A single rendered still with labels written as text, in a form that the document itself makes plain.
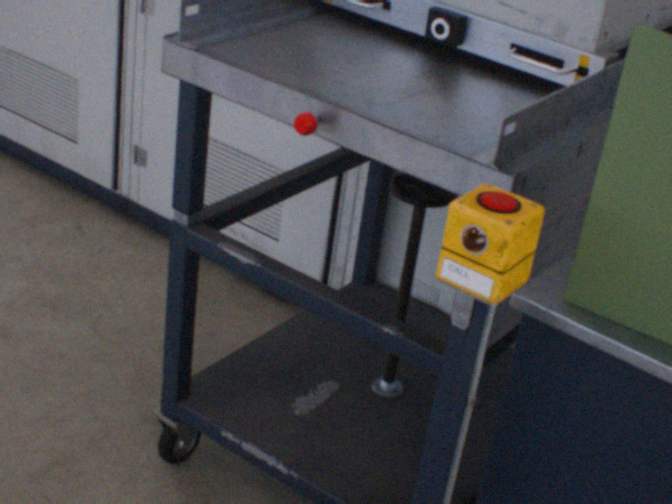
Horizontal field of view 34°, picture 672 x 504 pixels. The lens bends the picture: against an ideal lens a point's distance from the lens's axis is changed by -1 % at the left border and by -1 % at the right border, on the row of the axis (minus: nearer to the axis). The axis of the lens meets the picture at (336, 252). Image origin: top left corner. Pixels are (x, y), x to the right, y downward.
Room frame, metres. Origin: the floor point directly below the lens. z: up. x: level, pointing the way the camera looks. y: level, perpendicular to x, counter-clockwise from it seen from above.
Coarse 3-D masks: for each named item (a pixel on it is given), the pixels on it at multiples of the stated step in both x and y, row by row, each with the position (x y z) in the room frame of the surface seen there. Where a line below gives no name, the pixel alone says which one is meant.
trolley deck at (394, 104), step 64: (192, 64) 1.59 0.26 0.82; (256, 64) 1.56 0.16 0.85; (320, 64) 1.60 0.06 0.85; (384, 64) 1.64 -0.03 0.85; (448, 64) 1.69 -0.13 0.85; (320, 128) 1.45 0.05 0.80; (384, 128) 1.40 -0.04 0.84; (448, 128) 1.42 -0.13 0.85; (512, 128) 1.45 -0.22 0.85; (576, 128) 1.49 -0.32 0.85; (512, 192) 1.29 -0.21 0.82
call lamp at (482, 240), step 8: (472, 224) 1.06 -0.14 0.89; (464, 232) 1.06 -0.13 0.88; (472, 232) 1.05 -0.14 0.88; (480, 232) 1.05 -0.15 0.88; (464, 240) 1.05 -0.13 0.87; (472, 240) 1.05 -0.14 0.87; (480, 240) 1.05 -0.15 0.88; (488, 240) 1.05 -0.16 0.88; (464, 248) 1.06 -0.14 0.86; (472, 248) 1.04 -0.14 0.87; (480, 248) 1.05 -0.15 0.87
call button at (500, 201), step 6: (492, 192) 1.10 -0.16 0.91; (498, 192) 1.11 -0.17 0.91; (486, 198) 1.09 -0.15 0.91; (492, 198) 1.09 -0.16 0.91; (498, 198) 1.09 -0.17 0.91; (504, 198) 1.09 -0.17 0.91; (510, 198) 1.10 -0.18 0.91; (486, 204) 1.08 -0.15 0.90; (492, 204) 1.08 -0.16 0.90; (498, 204) 1.08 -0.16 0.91; (504, 204) 1.08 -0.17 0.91; (510, 204) 1.08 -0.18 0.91; (516, 204) 1.09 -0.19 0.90; (504, 210) 1.07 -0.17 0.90
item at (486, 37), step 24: (360, 0) 1.83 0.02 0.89; (384, 0) 1.80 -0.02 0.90; (408, 0) 1.77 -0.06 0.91; (432, 0) 1.76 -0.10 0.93; (408, 24) 1.77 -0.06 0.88; (480, 24) 1.70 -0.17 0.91; (504, 24) 1.68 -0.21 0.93; (480, 48) 1.70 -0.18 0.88; (504, 48) 1.67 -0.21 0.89; (528, 48) 1.65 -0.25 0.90; (552, 48) 1.63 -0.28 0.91; (576, 48) 1.61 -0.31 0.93; (528, 72) 1.65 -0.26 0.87; (576, 72) 1.61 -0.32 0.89
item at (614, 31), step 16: (608, 0) 1.61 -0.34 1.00; (624, 0) 1.67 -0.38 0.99; (640, 0) 1.73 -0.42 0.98; (656, 0) 1.79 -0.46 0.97; (608, 16) 1.63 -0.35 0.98; (624, 16) 1.68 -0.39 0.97; (640, 16) 1.74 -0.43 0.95; (656, 16) 1.81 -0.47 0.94; (608, 32) 1.63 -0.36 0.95; (624, 32) 1.70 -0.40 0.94; (608, 48) 1.65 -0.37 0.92
